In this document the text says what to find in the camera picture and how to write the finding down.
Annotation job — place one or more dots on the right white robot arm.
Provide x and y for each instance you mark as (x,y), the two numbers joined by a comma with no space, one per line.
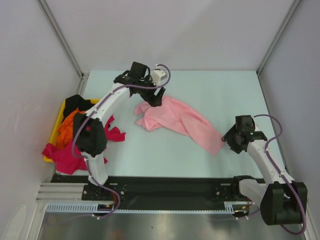
(282,200)

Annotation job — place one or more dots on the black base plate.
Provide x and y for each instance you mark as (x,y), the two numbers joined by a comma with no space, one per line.
(159,193)

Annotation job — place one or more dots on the aluminium corner post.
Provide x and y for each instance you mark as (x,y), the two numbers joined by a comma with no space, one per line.
(60,36)
(279,35)

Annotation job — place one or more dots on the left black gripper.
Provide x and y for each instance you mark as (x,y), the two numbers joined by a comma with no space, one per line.
(154,101)

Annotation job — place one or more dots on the pink t shirt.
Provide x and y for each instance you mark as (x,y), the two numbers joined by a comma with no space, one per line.
(180,118)

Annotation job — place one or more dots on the magenta t shirt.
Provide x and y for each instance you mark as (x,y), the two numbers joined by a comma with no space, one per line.
(64,159)

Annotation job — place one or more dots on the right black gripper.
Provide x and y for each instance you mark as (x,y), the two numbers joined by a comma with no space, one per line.
(228,137)

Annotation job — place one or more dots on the left aluminium corner post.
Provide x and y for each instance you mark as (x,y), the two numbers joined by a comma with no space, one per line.
(60,36)

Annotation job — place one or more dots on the right aluminium corner post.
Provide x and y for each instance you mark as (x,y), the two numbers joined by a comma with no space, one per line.
(279,35)

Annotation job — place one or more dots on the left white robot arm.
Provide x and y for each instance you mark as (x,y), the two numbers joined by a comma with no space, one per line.
(89,138)

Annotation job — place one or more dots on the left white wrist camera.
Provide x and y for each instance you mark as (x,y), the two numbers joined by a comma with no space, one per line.
(157,75)

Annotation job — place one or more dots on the orange t shirt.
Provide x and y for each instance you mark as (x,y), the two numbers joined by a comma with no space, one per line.
(66,130)

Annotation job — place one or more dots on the black t shirt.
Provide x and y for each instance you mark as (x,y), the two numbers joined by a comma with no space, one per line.
(76,102)

